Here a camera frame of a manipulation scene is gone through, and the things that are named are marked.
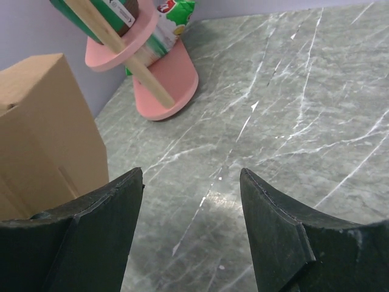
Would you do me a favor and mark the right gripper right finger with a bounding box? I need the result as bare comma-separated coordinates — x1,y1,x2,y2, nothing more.
239,169,388,291

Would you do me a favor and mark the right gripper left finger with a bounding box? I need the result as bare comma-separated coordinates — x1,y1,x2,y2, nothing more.
1,168,143,291

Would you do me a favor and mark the brown cardboard box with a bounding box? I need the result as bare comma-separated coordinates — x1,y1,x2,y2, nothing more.
1,54,109,220

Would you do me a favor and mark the pink tiered shelf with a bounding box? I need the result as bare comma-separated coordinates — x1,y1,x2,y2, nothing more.
85,1,199,121

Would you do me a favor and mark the green bag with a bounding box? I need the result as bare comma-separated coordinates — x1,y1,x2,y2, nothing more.
135,0,196,67

